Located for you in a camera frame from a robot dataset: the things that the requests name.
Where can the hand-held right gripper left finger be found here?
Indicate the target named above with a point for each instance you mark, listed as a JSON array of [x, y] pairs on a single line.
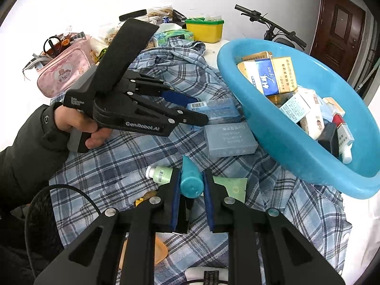
[[177, 202]]

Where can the cream box orange panel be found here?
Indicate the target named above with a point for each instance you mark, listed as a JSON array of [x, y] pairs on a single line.
[[334, 105]]

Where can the person's left hand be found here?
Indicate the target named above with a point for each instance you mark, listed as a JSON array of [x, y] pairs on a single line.
[[74, 121]]

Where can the white tube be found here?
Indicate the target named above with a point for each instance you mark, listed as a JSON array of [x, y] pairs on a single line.
[[346, 155]]

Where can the white pink patterned box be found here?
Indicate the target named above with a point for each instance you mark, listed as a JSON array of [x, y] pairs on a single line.
[[311, 118]]

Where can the pile of snack packets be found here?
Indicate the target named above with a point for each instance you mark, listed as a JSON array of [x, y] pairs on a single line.
[[104, 41]]

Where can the gold blue script cigarette pack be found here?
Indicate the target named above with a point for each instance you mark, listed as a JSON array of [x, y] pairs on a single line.
[[273, 75]]

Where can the orange flat object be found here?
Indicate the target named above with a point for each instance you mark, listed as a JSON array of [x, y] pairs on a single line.
[[160, 253]]

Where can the person's dark clothing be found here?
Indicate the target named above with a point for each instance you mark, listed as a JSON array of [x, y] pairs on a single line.
[[17, 252]]

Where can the blue barcode box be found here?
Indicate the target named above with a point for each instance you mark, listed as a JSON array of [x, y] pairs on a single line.
[[219, 111]]

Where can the black box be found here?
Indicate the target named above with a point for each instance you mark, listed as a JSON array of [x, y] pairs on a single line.
[[328, 141]]

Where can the brown door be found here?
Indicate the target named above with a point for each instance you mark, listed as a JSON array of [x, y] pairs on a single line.
[[335, 35]]

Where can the red white cigarette pack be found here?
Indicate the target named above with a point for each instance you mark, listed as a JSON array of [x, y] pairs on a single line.
[[343, 130]]

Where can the blue plastic basin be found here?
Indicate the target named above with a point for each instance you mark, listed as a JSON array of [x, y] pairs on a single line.
[[267, 142]]

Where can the grey blue box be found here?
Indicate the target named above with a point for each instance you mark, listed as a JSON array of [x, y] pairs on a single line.
[[230, 139]]

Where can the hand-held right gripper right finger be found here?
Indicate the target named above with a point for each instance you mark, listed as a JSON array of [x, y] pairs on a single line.
[[207, 204]]

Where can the person's left forearm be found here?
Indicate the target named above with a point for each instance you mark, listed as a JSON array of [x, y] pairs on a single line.
[[26, 160]]

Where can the black bicycle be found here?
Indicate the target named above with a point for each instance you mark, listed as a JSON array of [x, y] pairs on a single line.
[[285, 37]]

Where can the white black-label object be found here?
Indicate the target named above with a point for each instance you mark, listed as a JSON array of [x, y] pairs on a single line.
[[204, 276]]

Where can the green leaf print packet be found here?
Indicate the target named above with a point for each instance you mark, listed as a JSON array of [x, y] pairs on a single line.
[[173, 35]]

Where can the yellow container green rim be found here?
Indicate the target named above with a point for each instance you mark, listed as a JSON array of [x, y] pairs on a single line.
[[204, 31]]

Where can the white text box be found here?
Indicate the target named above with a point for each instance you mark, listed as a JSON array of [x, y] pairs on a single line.
[[294, 108]]

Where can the yellow tan small object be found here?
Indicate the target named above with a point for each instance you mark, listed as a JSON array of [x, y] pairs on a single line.
[[145, 199]]

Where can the teal tube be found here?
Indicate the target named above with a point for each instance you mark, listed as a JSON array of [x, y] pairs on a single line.
[[191, 181]]

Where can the pink pencil case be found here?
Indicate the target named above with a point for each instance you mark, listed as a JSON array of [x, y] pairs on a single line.
[[65, 68]]

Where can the blue plaid shirt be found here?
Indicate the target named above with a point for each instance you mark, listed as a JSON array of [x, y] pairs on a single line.
[[118, 166]]

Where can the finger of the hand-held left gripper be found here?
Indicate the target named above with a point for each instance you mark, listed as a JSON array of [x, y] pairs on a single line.
[[190, 118], [178, 97]]

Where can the black flat bar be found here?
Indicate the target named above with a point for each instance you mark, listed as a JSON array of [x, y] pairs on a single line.
[[132, 14]]

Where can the light blue box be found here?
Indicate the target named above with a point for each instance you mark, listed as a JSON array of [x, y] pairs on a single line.
[[325, 112]]

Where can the gold blue-striped cigarette pack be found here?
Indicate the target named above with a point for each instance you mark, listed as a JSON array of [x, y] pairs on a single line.
[[255, 58]]

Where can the light green tube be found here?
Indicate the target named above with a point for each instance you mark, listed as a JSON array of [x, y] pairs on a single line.
[[163, 174]]

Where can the black packet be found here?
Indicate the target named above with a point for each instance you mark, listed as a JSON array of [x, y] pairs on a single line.
[[179, 15]]

